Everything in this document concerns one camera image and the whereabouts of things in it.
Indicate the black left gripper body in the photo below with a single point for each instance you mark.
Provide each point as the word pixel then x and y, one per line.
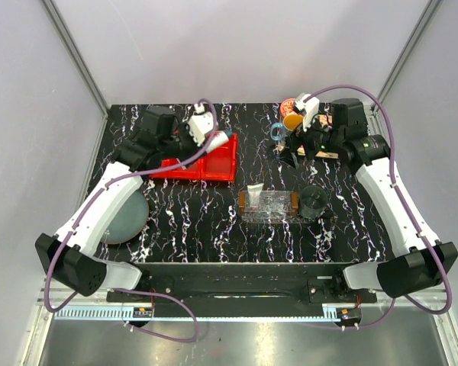
pixel 179 146

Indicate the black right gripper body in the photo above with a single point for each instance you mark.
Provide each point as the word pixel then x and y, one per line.
pixel 315 139

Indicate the white toothpaste tube dark cap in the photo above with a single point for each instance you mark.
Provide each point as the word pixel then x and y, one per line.
pixel 219 140

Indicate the dark grey mug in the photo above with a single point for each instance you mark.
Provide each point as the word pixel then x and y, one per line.
pixel 312 202

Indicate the white toothpaste tube red cap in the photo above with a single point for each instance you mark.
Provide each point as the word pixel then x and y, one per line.
pixel 254 192

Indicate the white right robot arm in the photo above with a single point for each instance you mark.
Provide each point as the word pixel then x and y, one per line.
pixel 420 259

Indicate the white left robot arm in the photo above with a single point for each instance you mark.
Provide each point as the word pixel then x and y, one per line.
pixel 68 255

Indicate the red bin with toothpaste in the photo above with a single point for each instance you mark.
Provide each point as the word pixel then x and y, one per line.
pixel 193 172

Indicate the blue floral mug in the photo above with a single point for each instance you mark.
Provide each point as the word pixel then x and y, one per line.
pixel 280 130

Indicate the red patterned bowl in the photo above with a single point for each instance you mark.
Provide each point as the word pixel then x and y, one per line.
pixel 286 108

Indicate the red bin with mug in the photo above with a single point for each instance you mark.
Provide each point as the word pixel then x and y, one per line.
pixel 220 164

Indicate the blue-grey ceramic plate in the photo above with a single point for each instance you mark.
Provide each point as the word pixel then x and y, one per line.
pixel 128 221

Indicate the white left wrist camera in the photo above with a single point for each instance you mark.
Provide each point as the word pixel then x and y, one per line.
pixel 201 123

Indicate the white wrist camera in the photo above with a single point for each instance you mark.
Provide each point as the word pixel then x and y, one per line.
pixel 201 123
pixel 307 106

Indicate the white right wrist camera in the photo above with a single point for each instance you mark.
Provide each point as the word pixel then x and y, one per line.
pixel 307 106

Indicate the clear glass tray wooden handles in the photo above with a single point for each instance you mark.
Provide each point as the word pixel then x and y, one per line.
pixel 275 207

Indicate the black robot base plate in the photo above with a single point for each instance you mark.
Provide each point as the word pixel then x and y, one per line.
pixel 307 290

